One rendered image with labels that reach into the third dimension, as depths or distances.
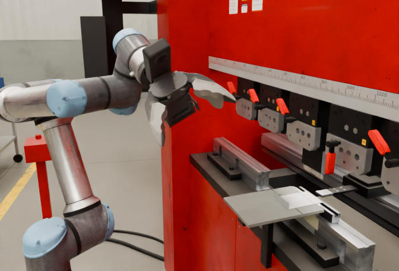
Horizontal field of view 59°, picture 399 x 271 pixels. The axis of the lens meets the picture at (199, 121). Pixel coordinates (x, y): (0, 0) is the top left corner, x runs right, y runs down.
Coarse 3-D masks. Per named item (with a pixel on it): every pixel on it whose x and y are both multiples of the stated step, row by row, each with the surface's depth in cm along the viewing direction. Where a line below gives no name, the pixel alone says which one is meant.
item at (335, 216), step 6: (318, 198) 116; (324, 204) 113; (324, 210) 110; (330, 210) 110; (336, 210) 109; (324, 216) 110; (330, 216) 107; (336, 216) 107; (330, 222) 108; (336, 222) 108
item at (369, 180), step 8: (344, 176) 128; (352, 176) 126; (360, 176) 125; (376, 176) 126; (344, 184) 129; (352, 184) 125; (360, 184) 122; (368, 184) 119; (376, 184) 121; (320, 192) 120; (328, 192) 120; (336, 192) 120; (344, 192) 121; (360, 192) 121; (368, 192) 119; (376, 192) 120; (384, 192) 121
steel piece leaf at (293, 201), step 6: (276, 198) 115; (282, 198) 112; (288, 198) 116; (294, 198) 116; (300, 198) 116; (306, 198) 116; (282, 204) 112; (288, 204) 109; (294, 204) 112; (300, 204) 112; (306, 204) 112; (312, 204) 112
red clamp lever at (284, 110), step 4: (276, 100) 118; (280, 100) 117; (280, 104) 116; (284, 104) 117; (280, 108) 116; (284, 108) 115; (284, 112) 115; (288, 112) 115; (288, 116) 114; (284, 120) 114; (288, 120) 113; (292, 120) 113; (296, 120) 114
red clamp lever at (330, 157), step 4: (332, 140) 95; (336, 140) 95; (328, 144) 95; (332, 144) 95; (336, 144) 95; (332, 148) 95; (328, 152) 96; (332, 152) 96; (328, 156) 96; (332, 156) 96; (328, 160) 96; (332, 160) 96; (328, 164) 96; (332, 164) 96; (328, 168) 97; (332, 168) 97; (328, 172) 97; (332, 172) 97
